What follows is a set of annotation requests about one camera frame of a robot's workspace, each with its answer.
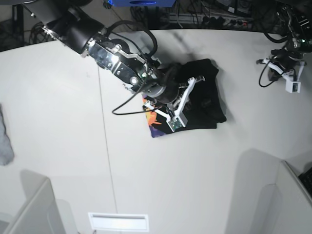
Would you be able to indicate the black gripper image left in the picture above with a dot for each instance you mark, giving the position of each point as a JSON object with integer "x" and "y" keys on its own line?
{"x": 166, "y": 88}

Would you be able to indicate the white partition panel right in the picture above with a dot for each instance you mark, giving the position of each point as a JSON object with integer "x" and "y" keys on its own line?
{"x": 284, "y": 207}

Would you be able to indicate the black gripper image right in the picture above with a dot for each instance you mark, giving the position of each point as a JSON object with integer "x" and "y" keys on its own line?
{"x": 285, "y": 59}

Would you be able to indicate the white partition panel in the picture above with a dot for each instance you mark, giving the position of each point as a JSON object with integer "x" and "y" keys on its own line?
{"x": 28, "y": 205}
{"x": 284, "y": 207}

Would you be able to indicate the black T-shirt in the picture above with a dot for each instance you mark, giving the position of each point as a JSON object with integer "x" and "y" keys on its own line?
{"x": 203, "y": 111}

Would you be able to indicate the grey cloth at left edge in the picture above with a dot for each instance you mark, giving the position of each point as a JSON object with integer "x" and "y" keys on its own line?
{"x": 6, "y": 151}

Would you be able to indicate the blue box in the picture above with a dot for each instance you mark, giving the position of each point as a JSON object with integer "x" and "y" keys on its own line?
{"x": 148, "y": 3}

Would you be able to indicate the white partition panel left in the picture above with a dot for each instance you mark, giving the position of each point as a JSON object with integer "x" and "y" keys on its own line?
{"x": 28, "y": 205}

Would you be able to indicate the black keyboard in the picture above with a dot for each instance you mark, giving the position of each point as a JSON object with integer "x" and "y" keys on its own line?
{"x": 306, "y": 180}

